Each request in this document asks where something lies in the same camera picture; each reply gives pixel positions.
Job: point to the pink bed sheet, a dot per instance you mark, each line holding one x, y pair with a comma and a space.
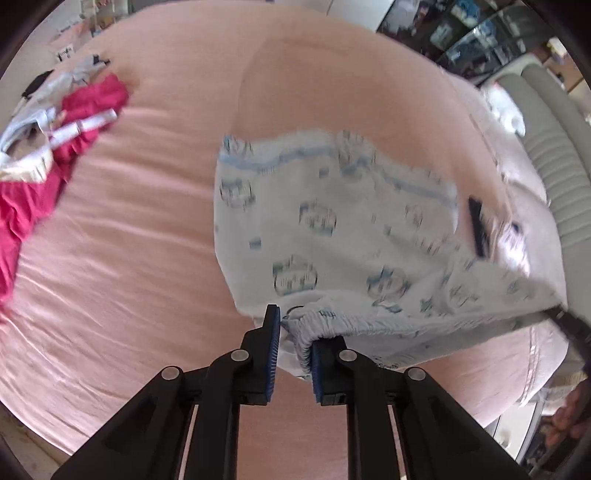
138, 254

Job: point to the black cloth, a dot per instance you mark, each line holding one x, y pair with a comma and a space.
37, 83

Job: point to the magenta garment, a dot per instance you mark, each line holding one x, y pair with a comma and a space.
27, 198

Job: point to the black glass door cabinet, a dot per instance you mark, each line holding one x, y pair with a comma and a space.
461, 32

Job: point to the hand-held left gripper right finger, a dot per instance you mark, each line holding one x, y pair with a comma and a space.
318, 369

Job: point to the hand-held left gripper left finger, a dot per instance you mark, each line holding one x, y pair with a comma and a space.
272, 350

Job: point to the white plush toy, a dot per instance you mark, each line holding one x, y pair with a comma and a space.
505, 108

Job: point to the cream garment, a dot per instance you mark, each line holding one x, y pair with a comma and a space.
23, 168

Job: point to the light blue printed pajama pants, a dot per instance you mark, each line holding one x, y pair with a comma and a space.
346, 240

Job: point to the grey blue garment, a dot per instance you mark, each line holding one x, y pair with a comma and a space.
55, 85

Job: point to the folded pink printed pajama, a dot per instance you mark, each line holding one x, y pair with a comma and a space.
515, 251

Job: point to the folded navy garment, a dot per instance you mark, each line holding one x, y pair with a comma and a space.
479, 226

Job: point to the grey padded headboard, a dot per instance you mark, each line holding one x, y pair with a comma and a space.
554, 152

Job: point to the white paper bag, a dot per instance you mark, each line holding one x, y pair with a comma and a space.
64, 51

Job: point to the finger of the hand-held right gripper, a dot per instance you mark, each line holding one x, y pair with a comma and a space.
572, 330

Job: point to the person's right hand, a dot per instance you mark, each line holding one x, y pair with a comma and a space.
567, 415

